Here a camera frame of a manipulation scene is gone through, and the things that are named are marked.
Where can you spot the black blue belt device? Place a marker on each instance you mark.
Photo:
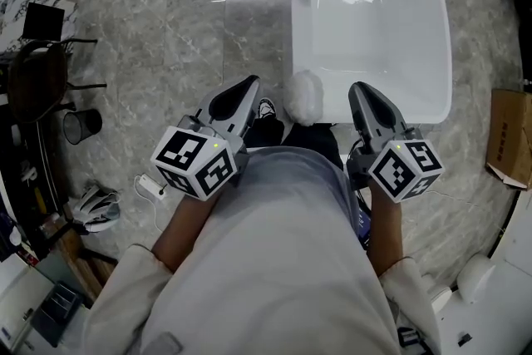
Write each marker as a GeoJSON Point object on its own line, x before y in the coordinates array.
{"type": "Point", "coordinates": [410, 338]}

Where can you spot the brown wicker chair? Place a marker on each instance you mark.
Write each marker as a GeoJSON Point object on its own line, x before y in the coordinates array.
{"type": "Point", "coordinates": [37, 83]}

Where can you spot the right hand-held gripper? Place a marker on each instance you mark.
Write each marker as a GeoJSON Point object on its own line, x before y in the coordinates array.
{"type": "Point", "coordinates": [403, 170]}

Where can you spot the white cabinet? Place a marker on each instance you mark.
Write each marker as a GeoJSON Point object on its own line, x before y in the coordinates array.
{"type": "Point", "coordinates": [498, 303]}

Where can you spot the black mesh waste bin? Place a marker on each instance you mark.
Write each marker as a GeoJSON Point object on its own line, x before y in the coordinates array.
{"type": "Point", "coordinates": [82, 126]}

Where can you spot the white cloth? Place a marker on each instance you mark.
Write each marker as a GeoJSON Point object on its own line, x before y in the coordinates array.
{"type": "Point", "coordinates": [303, 95]}

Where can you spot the black cluttered desk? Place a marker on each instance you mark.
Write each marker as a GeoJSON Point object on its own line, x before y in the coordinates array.
{"type": "Point", "coordinates": [21, 178]}

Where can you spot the person's black white shoe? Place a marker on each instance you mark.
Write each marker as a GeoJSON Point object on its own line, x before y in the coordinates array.
{"type": "Point", "coordinates": [267, 108]}

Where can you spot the marble pattern table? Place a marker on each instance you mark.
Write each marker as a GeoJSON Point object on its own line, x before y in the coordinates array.
{"type": "Point", "coordinates": [12, 8]}

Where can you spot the white bathtub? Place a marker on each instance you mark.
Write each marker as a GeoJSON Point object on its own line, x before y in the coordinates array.
{"type": "Point", "coordinates": [374, 33]}

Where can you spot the person's right forearm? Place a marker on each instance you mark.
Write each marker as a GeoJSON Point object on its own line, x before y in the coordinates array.
{"type": "Point", "coordinates": [384, 228]}

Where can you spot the black square board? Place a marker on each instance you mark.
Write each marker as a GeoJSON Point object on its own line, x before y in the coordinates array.
{"type": "Point", "coordinates": [42, 21]}

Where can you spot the person's white shirt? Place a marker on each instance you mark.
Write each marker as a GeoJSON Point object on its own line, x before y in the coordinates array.
{"type": "Point", "coordinates": [270, 262]}

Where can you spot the white cylinder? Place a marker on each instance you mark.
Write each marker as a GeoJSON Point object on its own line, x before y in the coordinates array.
{"type": "Point", "coordinates": [477, 278]}

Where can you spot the grey compartment tray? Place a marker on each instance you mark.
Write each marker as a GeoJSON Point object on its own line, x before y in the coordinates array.
{"type": "Point", "coordinates": [58, 314]}

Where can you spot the brown wooden board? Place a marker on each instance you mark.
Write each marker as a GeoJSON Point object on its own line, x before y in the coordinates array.
{"type": "Point", "coordinates": [85, 262]}

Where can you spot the brown cardboard box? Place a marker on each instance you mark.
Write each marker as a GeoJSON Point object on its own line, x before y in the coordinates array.
{"type": "Point", "coordinates": [511, 137]}

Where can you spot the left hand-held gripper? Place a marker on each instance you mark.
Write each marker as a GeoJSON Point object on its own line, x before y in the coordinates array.
{"type": "Point", "coordinates": [191, 162]}

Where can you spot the person's black trousers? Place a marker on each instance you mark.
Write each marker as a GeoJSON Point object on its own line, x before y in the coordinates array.
{"type": "Point", "coordinates": [307, 141]}

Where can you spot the person's left forearm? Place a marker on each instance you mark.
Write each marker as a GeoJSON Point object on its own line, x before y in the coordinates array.
{"type": "Point", "coordinates": [183, 228]}

